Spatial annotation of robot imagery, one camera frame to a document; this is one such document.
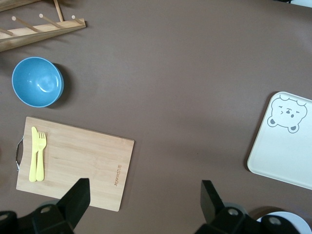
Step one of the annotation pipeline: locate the cream tray with bear print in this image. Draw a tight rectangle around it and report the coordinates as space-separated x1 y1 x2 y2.
246 91 312 191

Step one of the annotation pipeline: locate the yellow plastic fork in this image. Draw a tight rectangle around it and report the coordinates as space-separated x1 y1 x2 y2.
35 131 48 182

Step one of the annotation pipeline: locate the bamboo cutting board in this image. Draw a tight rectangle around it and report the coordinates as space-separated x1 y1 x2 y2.
15 116 136 213

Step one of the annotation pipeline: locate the wooden peg dish rack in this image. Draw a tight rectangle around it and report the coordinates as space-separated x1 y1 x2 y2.
0 0 87 53

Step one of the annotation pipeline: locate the pale lavender round plate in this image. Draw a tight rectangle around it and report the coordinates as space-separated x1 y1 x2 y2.
255 211 309 234

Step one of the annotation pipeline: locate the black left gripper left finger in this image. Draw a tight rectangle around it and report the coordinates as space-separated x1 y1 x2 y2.
31 177 92 234

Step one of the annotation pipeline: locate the yellow plastic knife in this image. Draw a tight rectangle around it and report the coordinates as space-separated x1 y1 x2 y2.
28 126 39 182

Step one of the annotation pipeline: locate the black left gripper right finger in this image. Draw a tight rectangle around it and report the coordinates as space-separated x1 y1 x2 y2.
196 179 259 234

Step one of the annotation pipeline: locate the blue bowl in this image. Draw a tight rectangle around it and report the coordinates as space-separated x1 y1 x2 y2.
11 56 65 108

